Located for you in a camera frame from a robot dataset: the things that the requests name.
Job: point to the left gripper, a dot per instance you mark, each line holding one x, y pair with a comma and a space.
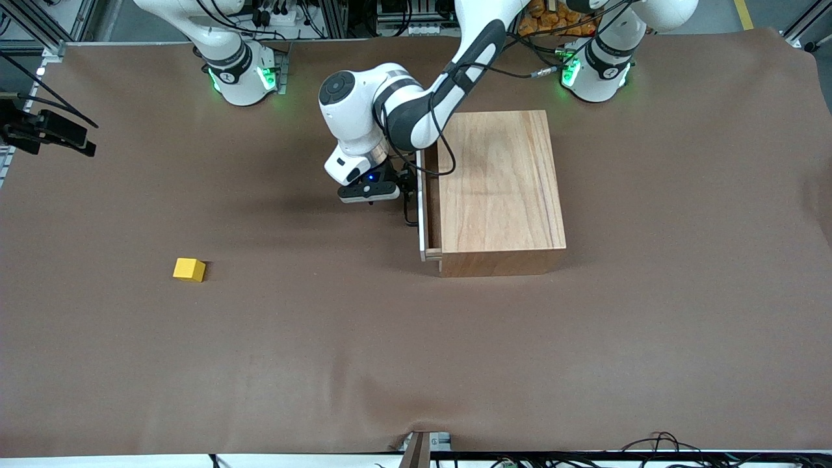
398, 173

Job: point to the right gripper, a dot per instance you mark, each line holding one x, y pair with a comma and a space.
32, 130

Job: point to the yellow block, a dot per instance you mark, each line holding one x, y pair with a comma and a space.
188, 269

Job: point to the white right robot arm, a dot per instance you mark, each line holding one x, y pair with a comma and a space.
237, 78

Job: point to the wooden drawer cabinet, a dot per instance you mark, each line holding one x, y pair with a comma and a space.
500, 188

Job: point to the grey metal equipment rack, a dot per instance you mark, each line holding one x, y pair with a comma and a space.
426, 29

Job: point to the brown table mat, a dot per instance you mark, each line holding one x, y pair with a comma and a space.
325, 325

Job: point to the white power strip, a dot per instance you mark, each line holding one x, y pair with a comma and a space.
276, 16

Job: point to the orange packaged goods pile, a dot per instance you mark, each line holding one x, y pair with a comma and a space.
552, 26

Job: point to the aluminium frame profile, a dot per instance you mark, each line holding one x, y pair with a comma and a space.
55, 47
803, 29

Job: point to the metal table edge bracket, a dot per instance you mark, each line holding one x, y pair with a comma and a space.
416, 452

